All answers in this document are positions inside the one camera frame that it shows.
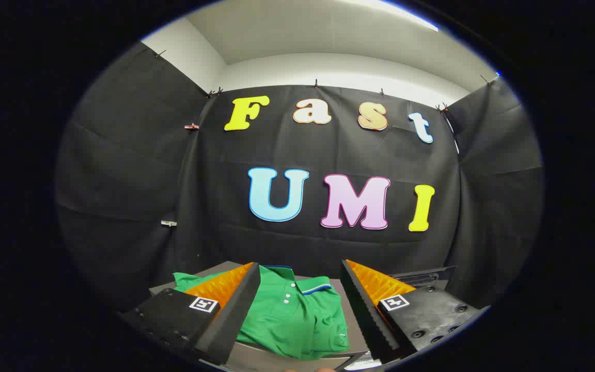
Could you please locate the row of small black clips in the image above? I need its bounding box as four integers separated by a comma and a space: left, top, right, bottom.
154, 49, 499, 113

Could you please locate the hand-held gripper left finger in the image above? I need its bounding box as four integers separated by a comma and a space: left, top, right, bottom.
121, 261, 262, 365

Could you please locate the dark glass washing machine lid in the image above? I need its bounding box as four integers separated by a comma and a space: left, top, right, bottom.
388, 266, 457, 291

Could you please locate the green polo shirt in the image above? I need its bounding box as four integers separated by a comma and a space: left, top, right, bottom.
173, 265, 351, 361

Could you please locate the grey square table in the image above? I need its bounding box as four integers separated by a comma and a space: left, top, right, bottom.
149, 261, 377, 372

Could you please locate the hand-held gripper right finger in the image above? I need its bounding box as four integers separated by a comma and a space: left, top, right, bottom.
340, 259, 485, 365

